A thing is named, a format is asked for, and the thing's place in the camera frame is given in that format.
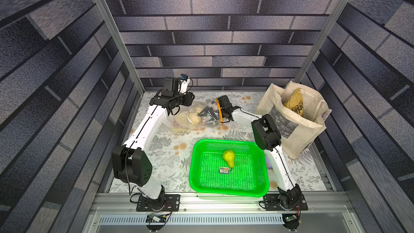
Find beige round fruit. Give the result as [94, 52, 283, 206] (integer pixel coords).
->
[188, 113, 203, 125]

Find clear zip-top bag orange seal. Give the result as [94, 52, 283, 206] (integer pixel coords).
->
[163, 99, 230, 132]

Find green pear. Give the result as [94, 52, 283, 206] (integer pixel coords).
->
[222, 150, 236, 170]

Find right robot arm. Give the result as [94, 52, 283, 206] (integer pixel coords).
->
[198, 96, 305, 210]

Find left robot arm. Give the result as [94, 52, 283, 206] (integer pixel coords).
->
[112, 74, 195, 201]

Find yellow chips bag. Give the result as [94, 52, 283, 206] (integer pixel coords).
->
[284, 88, 304, 117]

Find beige canvas tote bag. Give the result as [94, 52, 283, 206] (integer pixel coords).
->
[254, 82, 332, 159]

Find small sticker in basket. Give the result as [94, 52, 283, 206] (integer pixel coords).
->
[219, 167, 230, 174]

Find green plastic basket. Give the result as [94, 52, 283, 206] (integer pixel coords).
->
[189, 139, 270, 197]

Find left circuit board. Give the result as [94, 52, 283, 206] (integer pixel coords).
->
[146, 214, 169, 224]

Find circuit board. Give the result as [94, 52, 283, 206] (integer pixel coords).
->
[282, 214, 300, 231]
[146, 214, 169, 224]

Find right circuit board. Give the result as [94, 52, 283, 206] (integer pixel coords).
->
[282, 214, 300, 231]

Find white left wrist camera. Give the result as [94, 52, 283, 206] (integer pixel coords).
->
[179, 74, 191, 94]

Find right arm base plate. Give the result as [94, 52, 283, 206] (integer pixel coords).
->
[259, 193, 308, 212]

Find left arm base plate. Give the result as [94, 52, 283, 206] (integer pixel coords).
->
[136, 194, 181, 212]

